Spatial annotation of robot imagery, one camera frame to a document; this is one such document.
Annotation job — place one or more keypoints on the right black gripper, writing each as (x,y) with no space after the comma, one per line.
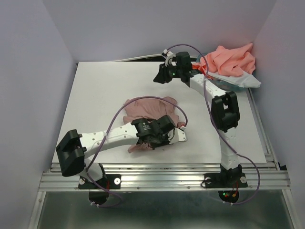
(161,77)

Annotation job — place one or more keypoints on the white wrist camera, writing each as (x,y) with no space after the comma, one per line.
(168,56)
(178,135)

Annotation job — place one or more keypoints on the white light blue cloth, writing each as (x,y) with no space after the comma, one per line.
(244,81)

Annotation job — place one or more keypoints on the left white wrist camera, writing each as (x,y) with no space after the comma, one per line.
(178,135)

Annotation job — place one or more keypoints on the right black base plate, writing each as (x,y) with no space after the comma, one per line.
(228,186)

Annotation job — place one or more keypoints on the dusty pink skirt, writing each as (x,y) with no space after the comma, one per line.
(150,108)

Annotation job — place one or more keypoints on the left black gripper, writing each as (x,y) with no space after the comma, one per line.
(166,142)

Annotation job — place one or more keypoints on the aluminium rail frame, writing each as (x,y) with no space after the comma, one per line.
(163,188)

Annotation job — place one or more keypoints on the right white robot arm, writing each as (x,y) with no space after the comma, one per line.
(222,107)

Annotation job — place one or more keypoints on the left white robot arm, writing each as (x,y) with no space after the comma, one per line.
(75,148)

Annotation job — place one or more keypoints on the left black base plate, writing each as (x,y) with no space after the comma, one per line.
(101,193)

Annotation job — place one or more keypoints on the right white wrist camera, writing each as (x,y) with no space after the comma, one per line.
(168,56)

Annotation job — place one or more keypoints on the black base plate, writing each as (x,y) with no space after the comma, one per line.
(228,186)
(101,193)

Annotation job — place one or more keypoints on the light blue patterned bin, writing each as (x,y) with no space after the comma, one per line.
(225,85)

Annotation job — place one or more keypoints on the coral orange skirt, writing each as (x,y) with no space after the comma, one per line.
(228,62)

